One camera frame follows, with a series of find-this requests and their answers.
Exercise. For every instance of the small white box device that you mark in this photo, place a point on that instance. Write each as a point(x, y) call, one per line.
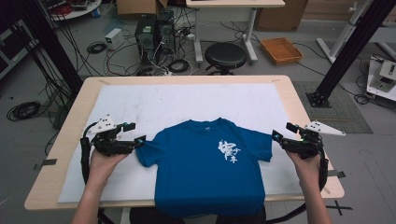
point(114, 38)

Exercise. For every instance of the black tape cross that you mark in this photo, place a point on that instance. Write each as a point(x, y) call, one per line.
point(338, 207)

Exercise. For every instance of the blue t-shirt with white print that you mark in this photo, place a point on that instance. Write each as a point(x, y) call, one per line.
point(193, 174)

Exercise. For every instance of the white device on board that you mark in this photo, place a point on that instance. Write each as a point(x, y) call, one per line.
point(384, 77)

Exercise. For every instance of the round white table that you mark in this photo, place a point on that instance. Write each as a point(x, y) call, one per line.
point(77, 11)

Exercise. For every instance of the black metal post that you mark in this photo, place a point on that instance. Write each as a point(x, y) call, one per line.
point(53, 46)
point(351, 46)

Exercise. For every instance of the white desk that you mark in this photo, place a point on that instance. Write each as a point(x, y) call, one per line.
point(236, 3)

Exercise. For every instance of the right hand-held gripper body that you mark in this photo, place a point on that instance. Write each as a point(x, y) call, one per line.
point(306, 146)

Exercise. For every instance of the person's left hand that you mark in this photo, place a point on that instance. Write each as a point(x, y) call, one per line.
point(101, 168)

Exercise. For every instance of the black round stool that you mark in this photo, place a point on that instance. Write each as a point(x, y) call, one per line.
point(225, 55)

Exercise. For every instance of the person's right hand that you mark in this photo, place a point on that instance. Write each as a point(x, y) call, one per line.
point(308, 171)

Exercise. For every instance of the orange basket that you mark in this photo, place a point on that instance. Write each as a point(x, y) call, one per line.
point(281, 50)

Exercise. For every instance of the person's dark clothing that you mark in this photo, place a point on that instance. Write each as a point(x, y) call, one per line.
point(143, 217)

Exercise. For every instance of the black tape strip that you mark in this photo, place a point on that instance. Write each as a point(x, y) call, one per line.
point(337, 174)
point(46, 163)

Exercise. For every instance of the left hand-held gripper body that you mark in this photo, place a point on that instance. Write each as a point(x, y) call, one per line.
point(109, 144)

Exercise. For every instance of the grey equipment rack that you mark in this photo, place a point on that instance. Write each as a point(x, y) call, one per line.
point(12, 49)

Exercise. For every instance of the white metal stand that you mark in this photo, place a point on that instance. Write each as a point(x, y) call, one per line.
point(344, 31)

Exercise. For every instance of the black computer tower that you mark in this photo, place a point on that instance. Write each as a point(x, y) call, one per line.
point(145, 35)
point(166, 31)

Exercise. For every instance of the cardboard box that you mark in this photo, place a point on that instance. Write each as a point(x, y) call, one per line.
point(280, 14)
point(137, 6)

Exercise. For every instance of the grey floor mat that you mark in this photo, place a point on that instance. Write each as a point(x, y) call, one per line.
point(342, 112)

